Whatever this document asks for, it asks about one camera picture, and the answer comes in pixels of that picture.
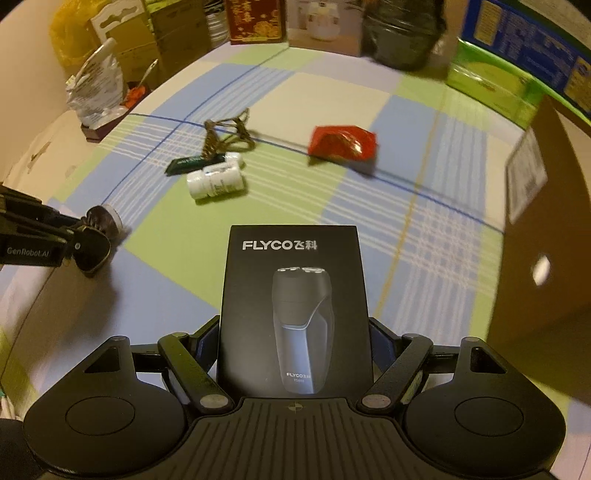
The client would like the blue carton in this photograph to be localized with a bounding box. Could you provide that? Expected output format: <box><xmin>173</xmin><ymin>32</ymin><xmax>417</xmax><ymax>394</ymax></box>
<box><xmin>459</xmin><ymin>0</ymin><xmax>591</xmax><ymax>126</ymax></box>

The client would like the brown hair claw clip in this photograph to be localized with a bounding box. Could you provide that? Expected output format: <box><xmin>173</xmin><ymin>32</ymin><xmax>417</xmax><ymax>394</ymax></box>
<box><xmin>202</xmin><ymin>108</ymin><xmax>257</xmax><ymax>160</ymax></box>

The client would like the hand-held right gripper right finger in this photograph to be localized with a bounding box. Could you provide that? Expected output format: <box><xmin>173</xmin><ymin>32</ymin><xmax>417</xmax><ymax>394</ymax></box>
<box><xmin>361</xmin><ymin>318</ymin><xmax>509</xmax><ymax>411</ymax></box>

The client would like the silver foil bag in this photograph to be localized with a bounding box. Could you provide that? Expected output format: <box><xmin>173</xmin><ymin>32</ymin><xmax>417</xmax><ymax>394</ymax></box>
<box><xmin>65</xmin><ymin>38</ymin><xmax>128</xmax><ymax>126</ymax></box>

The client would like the green flat box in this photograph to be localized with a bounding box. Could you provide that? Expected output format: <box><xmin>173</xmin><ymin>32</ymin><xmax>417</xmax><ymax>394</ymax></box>
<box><xmin>445</xmin><ymin>39</ymin><xmax>549</xmax><ymax>128</ymax></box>

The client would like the stack of white bowls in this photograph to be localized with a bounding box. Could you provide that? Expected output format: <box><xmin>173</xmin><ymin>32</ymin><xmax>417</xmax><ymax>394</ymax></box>
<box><xmin>205</xmin><ymin>7</ymin><xmax>230</xmax><ymax>48</ymax></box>

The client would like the yellow plastic bag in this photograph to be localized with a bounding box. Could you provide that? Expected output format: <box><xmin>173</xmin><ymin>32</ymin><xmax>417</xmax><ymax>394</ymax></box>
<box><xmin>48</xmin><ymin>0</ymin><xmax>100</xmax><ymax>68</ymax></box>

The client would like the checkered cloth desktop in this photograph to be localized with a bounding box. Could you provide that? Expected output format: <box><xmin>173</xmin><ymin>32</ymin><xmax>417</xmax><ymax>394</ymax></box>
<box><xmin>0</xmin><ymin>41</ymin><xmax>550</xmax><ymax>402</ymax></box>

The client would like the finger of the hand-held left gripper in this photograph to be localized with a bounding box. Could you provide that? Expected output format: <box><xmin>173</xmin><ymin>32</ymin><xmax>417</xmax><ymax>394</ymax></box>
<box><xmin>46</xmin><ymin>215</ymin><xmax>112</xmax><ymax>278</ymax></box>

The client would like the red gift box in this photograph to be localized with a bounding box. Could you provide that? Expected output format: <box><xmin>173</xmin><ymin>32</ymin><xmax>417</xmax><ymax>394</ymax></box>
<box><xmin>226</xmin><ymin>0</ymin><xmax>287</xmax><ymax>46</ymax></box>

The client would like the brown cardboard carton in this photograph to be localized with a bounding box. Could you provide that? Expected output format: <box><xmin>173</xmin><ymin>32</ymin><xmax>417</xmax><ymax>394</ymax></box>
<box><xmin>144</xmin><ymin>0</ymin><xmax>214</xmax><ymax>85</ymax></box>

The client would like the small white bottle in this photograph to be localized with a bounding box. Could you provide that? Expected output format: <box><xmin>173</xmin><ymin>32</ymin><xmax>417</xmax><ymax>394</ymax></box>
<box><xmin>187</xmin><ymin>162</ymin><xmax>245</xmax><ymax>203</ymax></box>

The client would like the black shaver box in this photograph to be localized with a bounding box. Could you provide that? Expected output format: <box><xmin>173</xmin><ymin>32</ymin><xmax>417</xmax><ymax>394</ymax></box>
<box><xmin>216</xmin><ymin>224</ymin><xmax>374</xmax><ymax>398</ymax></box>

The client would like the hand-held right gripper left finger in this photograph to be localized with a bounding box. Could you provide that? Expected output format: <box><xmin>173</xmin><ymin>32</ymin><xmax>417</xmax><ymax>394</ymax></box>
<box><xmin>81</xmin><ymin>316</ymin><xmax>235</xmax><ymax>414</ymax></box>

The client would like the bundle of dark hair ties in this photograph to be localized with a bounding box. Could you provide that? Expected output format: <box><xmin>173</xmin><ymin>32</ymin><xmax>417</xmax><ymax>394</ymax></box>
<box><xmin>87</xmin><ymin>204</ymin><xmax>125</xmax><ymax>245</ymax></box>

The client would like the metal spoon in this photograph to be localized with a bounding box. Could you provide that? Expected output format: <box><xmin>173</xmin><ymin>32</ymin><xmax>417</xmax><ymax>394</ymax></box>
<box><xmin>137</xmin><ymin>58</ymin><xmax>160</xmax><ymax>91</ymax></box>

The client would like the red snack packet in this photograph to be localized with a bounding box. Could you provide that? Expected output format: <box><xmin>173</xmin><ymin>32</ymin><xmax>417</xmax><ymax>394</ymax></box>
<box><xmin>307</xmin><ymin>124</ymin><xmax>378</xmax><ymax>166</ymax></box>

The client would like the brown cardboard box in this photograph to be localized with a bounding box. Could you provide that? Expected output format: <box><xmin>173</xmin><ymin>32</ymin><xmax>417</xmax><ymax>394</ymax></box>
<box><xmin>488</xmin><ymin>95</ymin><xmax>591</xmax><ymax>416</ymax></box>

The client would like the white humidifier box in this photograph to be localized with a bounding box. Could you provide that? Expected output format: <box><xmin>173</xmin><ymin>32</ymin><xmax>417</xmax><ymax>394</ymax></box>
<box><xmin>286</xmin><ymin>0</ymin><xmax>365</xmax><ymax>58</ymax></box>

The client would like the white carved chair back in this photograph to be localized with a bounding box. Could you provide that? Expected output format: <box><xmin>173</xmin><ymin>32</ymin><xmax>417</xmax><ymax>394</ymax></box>
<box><xmin>88</xmin><ymin>0</ymin><xmax>160</xmax><ymax>63</ymax></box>

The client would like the dark green tube white cap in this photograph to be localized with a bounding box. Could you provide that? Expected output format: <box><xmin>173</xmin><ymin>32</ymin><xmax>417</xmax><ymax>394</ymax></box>
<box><xmin>165</xmin><ymin>152</ymin><xmax>243</xmax><ymax>175</ymax></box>

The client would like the dark plastic bag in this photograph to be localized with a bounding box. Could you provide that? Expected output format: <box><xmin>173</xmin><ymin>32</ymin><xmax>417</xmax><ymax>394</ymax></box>
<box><xmin>360</xmin><ymin>0</ymin><xmax>445</xmax><ymax>71</ymax></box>

